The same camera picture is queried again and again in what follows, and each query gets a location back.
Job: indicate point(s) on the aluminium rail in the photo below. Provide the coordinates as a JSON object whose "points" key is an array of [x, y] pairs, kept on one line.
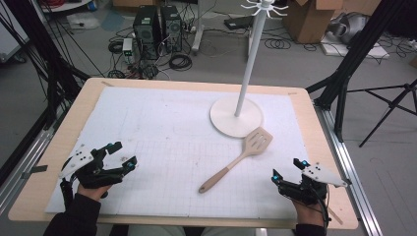
{"points": [[347, 170], [23, 164]]}

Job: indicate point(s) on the beige slotted spatula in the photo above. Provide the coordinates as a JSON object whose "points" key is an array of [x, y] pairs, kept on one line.
{"points": [[252, 144]]}

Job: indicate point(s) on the white metal stand leg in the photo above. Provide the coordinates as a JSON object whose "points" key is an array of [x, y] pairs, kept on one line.
{"points": [[198, 29]]}

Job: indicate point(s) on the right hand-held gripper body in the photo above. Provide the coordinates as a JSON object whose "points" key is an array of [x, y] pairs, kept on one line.
{"points": [[314, 183]]}

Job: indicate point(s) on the small white box device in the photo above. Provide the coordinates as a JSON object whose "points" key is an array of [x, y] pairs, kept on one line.
{"points": [[127, 46]]}

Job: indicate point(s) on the person's right hand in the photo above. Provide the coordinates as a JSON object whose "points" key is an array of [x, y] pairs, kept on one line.
{"points": [[306, 214]]}

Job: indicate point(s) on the black tripod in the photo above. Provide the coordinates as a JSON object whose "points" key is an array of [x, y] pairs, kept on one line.
{"points": [[391, 105]]}

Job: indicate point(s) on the black tape strip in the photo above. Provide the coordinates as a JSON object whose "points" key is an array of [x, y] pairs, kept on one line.
{"points": [[34, 171]]}

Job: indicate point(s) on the white gridded mat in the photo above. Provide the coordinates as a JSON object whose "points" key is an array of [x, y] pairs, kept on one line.
{"points": [[170, 154]]}

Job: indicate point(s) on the black flat device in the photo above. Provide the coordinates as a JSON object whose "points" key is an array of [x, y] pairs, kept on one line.
{"points": [[238, 22]]}

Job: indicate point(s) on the black frame strut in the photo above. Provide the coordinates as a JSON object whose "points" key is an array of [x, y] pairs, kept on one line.
{"points": [[357, 52], [49, 62]]}

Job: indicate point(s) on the white hook stand rack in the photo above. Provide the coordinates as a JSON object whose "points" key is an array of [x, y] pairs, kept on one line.
{"points": [[236, 114]]}

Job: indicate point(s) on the person's left hand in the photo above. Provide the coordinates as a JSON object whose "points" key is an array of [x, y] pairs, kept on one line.
{"points": [[93, 192]]}

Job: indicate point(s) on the white flat board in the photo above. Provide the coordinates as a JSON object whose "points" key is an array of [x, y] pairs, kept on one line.
{"points": [[360, 50]]}

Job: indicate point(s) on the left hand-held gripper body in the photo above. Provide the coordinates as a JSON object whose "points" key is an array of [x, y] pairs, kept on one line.
{"points": [[82, 160]]}

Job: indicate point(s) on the grey rounded appliance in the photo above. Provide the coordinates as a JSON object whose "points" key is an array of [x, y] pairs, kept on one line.
{"points": [[349, 28]]}

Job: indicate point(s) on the white round table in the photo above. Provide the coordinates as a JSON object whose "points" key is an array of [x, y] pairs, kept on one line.
{"points": [[65, 5]]}

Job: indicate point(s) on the brown cardboard box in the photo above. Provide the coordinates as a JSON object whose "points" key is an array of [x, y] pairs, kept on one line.
{"points": [[308, 23]]}

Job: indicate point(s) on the black computer tower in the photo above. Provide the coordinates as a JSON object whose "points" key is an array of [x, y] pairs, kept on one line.
{"points": [[146, 29], [171, 28]]}

